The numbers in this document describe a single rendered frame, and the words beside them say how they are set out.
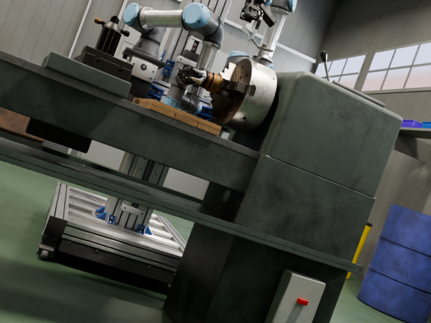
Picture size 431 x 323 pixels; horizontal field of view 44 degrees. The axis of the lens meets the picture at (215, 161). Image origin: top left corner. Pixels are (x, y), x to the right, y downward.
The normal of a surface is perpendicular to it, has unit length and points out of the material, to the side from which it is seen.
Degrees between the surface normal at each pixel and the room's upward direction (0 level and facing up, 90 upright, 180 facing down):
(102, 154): 90
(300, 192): 90
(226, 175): 90
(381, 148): 90
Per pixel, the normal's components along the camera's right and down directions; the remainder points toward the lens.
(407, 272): -0.27, -0.11
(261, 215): 0.35, 0.13
